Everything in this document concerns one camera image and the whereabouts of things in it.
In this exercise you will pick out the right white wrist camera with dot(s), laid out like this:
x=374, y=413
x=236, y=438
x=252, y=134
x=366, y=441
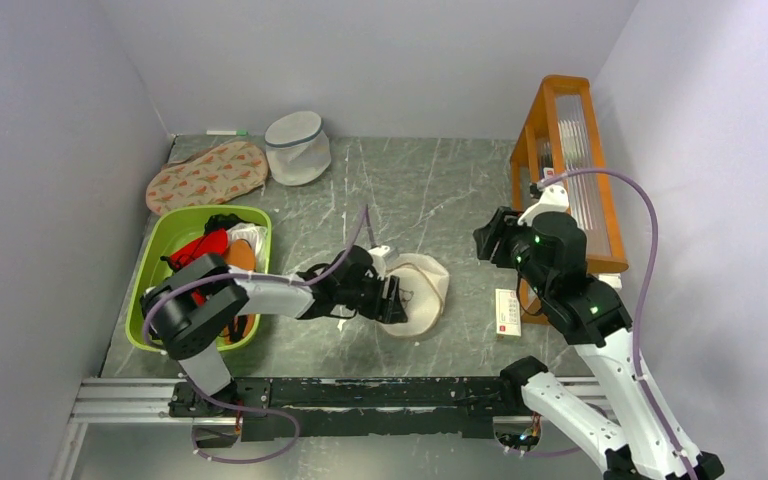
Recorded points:
x=552, y=198

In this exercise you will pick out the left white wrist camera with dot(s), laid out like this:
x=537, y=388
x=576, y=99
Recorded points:
x=383, y=252

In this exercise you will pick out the orange wooden rack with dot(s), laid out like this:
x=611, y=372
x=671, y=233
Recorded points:
x=561, y=134

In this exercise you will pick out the small white red box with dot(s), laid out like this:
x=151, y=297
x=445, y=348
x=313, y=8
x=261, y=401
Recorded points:
x=507, y=313

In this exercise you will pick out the floral patterned fabric pad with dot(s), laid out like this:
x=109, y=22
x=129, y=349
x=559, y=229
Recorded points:
x=212, y=176

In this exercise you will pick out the orange bra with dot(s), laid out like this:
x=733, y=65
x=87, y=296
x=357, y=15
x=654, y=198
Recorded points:
x=240, y=254

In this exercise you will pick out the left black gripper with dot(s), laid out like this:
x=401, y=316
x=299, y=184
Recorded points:
x=388, y=310

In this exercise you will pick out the white mesh laundry bag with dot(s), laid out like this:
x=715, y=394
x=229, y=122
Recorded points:
x=297, y=148

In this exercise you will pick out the green plastic basin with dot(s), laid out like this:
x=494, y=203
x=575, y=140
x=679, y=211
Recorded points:
x=171, y=232

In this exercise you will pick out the red bra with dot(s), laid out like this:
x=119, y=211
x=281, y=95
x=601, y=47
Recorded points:
x=215, y=242

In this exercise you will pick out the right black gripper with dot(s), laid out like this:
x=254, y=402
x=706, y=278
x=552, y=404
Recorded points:
x=494, y=237

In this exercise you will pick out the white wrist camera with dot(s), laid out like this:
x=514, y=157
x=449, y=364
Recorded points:
x=552, y=198
x=383, y=252

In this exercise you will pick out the beige mesh laundry bag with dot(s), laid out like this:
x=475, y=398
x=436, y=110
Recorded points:
x=423, y=285

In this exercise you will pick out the green white marker pen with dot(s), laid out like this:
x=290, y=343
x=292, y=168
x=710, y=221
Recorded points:
x=217, y=132

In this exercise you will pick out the white bras in basin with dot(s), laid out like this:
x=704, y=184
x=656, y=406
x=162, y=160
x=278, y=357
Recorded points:
x=236, y=229

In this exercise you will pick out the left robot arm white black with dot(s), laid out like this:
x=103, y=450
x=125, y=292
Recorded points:
x=189, y=310

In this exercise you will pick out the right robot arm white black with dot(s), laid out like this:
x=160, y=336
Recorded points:
x=644, y=440

